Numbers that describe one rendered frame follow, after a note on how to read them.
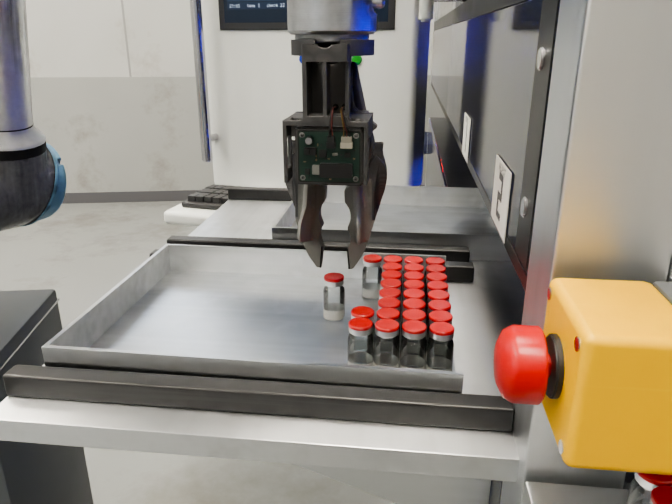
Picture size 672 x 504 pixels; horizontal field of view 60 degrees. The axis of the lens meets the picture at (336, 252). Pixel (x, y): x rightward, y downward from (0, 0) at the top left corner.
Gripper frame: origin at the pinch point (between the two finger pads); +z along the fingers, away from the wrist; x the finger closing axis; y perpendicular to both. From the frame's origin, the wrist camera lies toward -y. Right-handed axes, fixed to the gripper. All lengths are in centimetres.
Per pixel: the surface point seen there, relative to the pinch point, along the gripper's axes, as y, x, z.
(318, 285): -7.5, -3.0, 7.0
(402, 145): -76, 5, 2
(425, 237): -18.7, 9.4, 4.3
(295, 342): 6.3, -3.1, 7.0
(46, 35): -342, -241, -23
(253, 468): -78, -34, 95
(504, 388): 28.8, 12.1, -3.7
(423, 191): -44.3, 9.5, 4.5
